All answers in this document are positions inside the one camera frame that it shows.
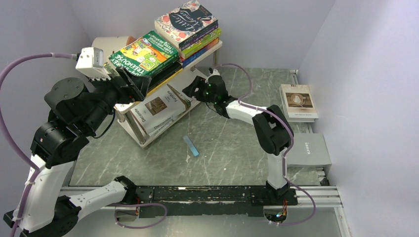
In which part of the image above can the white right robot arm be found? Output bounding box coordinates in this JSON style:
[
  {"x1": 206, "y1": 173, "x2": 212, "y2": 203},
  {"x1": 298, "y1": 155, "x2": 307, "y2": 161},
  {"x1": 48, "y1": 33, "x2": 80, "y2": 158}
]
[{"x1": 182, "y1": 75, "x2": 294, "y2": 204}]

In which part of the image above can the white two-tier shelf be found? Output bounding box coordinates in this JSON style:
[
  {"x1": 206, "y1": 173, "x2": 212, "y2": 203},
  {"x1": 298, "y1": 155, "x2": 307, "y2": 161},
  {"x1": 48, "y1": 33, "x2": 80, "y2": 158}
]
[{"x1": 115, "y1": 40, "x2": 223, "y2": 148}]

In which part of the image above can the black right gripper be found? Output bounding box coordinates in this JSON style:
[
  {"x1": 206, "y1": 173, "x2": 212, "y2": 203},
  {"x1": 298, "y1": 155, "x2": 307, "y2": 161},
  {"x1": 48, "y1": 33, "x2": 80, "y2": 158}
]
[{"x1": 182, "y1": 76, "x2": 217, "y2": 104}]

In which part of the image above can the purple treehouse book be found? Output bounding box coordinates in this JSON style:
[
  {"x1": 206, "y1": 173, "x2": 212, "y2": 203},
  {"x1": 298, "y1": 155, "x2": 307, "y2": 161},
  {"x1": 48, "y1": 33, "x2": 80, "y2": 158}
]
[{"x1": 180, "y1": 23, "x2": 219, "y2": 52}]

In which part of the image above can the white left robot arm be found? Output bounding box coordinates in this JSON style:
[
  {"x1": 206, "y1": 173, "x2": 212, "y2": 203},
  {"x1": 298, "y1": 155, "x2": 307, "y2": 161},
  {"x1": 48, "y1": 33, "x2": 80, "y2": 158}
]
[{"x1": 3, "y1": 67, "x2": 152, "y2": 237}]

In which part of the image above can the floral Little Women book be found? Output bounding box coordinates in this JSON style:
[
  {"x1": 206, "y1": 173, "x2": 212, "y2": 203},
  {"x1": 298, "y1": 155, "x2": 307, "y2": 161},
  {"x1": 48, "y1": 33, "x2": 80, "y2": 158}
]
[{"x1": 154, "y1": 0, "x2": 218, "y2": 50}]

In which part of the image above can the brown cover book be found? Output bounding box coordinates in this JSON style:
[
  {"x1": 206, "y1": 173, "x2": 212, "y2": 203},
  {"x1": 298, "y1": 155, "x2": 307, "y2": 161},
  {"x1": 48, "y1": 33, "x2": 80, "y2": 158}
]
[{"x1": 130, "y1": 84, "x2": 191, "y2": 136}]

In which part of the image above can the grey laptop box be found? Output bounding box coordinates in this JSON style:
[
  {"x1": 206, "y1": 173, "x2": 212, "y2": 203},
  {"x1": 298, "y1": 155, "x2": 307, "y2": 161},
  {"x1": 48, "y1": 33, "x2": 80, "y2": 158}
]
[{"x1": 287, "y1": 133, "x2": 332, "y2": 167}]

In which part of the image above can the yellow Little Prince book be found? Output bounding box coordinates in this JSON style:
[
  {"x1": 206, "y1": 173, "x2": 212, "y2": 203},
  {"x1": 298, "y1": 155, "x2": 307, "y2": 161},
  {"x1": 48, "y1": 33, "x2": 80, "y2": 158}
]
[{"x1": 145, "y1": 68, "x2": 183, "y2": 98}]

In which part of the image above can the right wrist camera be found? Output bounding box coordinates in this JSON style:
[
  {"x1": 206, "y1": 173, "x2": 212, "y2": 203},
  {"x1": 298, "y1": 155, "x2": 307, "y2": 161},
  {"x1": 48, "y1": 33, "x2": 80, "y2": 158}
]
[{"x1": 208, "y1": 68, "x2": 220, "y2": 77}]

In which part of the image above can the white magazine with photo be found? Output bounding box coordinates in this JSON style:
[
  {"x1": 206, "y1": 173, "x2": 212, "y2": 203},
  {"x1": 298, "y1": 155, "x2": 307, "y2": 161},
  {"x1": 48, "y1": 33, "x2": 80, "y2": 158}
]
[{"x1": 280, "y1": 84, "x2": 319, "y2": 122}]

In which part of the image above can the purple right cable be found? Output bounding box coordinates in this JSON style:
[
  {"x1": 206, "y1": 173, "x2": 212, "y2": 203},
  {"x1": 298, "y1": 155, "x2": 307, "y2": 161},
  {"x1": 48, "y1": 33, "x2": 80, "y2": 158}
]
[{"x1": 212, "y1": 63, "x2": 318, "y2": 227}]

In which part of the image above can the white tape roll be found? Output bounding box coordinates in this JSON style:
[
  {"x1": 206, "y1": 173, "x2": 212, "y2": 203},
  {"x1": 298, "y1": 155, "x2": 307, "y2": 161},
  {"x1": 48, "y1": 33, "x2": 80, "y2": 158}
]
[{"x1": 91, "y1": 36, "x2": 136, "y2": 58}]

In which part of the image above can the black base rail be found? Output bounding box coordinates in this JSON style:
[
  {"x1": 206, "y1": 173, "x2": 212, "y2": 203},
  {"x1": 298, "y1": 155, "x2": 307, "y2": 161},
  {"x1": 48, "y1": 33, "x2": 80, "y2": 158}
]
[{"x1": 115, "y1": 185, "x2": 298, "y2": 218}]

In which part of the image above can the black Moon and Sixpence book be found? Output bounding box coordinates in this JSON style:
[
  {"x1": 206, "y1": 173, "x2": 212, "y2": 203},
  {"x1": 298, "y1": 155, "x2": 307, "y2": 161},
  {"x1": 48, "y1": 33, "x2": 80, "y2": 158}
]
[{"x1": 147, "y1": 62, "x2": 182, "y2": 94}]

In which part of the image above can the blue orange book in stack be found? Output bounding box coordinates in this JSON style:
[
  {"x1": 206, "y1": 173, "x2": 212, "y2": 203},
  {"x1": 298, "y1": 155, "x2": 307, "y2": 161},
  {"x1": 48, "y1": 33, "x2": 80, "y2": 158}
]
[{"x1": 182, "y1": 38, "x2": 219, "y2": 68}]

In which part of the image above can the white palm leaf book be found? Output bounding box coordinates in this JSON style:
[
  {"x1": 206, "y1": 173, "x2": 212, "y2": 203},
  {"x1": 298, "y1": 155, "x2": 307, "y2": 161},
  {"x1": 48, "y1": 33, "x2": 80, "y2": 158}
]
[{"x1": 143, "y1": 101, "x2": 200, "y2": 143}]

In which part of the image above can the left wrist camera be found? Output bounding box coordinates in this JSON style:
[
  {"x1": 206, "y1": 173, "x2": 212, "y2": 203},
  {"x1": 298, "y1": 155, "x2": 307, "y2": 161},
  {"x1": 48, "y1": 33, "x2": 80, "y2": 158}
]
[{"x1": 76, "y1": 47, "x2": 111, "y2": 81}]

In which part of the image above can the green 104-storey treehouse book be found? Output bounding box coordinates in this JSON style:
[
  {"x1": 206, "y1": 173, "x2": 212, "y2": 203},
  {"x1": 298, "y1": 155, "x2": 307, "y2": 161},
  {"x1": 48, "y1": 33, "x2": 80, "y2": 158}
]
[{"x1": 108, "y1": 31, "x2": 179, "y2": 77}]

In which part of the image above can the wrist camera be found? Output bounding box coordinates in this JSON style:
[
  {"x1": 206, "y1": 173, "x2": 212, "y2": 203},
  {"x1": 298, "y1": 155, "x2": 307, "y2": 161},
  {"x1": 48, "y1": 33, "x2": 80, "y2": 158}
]
[
  {"x1": 208, "y1": 68, "x2": 220, "y2": 77},
  {"x1": 76, "y1": 47, "x2": 111, "y2": 81}
]

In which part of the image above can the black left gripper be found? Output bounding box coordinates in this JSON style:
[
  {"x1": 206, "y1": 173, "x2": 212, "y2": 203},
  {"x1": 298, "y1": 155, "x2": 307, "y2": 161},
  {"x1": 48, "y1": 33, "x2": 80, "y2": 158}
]
[{"x1": 83, "y1": 65, "x2": 153, "y2": 132}]

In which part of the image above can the green treehouse book in stack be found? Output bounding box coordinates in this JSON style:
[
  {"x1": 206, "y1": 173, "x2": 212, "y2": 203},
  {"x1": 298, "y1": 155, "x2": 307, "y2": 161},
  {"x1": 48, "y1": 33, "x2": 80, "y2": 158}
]
[{"x1": 180, "y1": 28, "x2": 222, "y2": 61}]

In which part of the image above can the light blue glue stick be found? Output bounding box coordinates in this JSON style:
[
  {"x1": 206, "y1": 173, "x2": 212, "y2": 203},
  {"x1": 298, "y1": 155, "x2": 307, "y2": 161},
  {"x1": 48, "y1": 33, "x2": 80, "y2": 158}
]
[{"x1": 183, "y1": 135, "x2": 200, "y2": 157}]

